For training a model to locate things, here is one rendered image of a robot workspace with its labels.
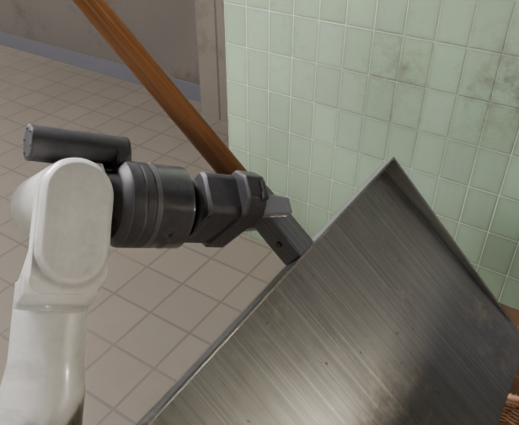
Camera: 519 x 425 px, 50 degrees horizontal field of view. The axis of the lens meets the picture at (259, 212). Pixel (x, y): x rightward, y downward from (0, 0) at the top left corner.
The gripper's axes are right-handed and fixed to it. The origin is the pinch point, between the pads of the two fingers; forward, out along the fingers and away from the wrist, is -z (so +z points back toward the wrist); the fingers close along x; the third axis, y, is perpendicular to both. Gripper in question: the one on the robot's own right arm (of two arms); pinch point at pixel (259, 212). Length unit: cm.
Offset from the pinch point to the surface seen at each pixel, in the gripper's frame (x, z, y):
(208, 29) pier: -164, -123, 204
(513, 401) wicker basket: -12, -54, -28
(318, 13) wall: -48, -82, 101
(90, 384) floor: -149, -28, 5
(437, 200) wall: -58, -125, 39
